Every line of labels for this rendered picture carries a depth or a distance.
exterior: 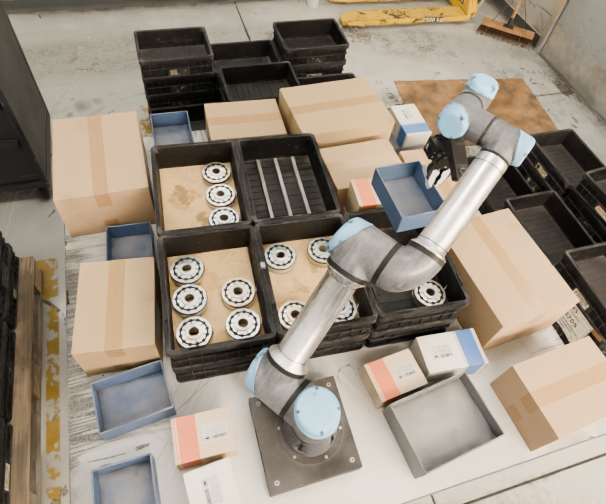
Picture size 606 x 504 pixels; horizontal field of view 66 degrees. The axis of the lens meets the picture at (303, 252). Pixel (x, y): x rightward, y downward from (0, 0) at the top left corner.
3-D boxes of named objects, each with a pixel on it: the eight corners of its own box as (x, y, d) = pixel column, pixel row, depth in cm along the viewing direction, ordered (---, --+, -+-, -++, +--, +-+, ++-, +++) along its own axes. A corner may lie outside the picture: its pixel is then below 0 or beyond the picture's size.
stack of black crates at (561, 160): (579, 218, 275) (616, 178, 247) (536, 227, 268) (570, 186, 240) (541, 170, 296) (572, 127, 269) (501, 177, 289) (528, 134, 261)
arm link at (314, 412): (317, 455, 120) (324, 446, 109) (277, 420, 124) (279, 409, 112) (344, 417, 126) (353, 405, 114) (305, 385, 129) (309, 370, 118)
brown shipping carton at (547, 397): (561, 355, 160) (589, 335, 147) (605, 417, 148) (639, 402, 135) (489, 383, 151) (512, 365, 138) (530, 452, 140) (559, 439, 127)
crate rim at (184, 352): (277, 340, 131) (278, 336, 129) (167, 359, 124) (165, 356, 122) (253, 228, 152) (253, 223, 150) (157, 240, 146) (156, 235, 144)
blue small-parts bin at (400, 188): (441, 223, 140) (449, 208, 134) (395, 232, 137) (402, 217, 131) (413, 175, 151) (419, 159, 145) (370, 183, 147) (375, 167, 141)
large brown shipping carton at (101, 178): (157, 223, 175) (148, 186, 159) (71, 237, 168) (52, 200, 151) (145, 150, 196) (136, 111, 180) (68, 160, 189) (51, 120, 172)
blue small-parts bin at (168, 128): (196, 157, 187) (194, 143, 181) (157, 161, 183) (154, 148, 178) (189, 124, 197) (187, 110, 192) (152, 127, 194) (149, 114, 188)
